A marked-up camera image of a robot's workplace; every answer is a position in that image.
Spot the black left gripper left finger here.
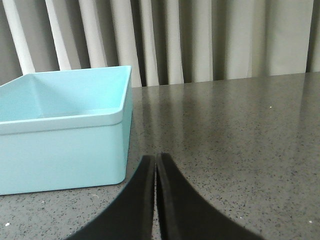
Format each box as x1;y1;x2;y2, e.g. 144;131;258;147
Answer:
68;155;156;240

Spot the grey pleated curtain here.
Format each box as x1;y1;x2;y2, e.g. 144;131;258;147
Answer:
0;0;320;87

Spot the light blue plastic box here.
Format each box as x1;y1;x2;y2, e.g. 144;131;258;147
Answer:
0;65;133;195

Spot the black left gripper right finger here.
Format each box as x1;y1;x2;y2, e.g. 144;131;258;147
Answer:
156;153;262;240

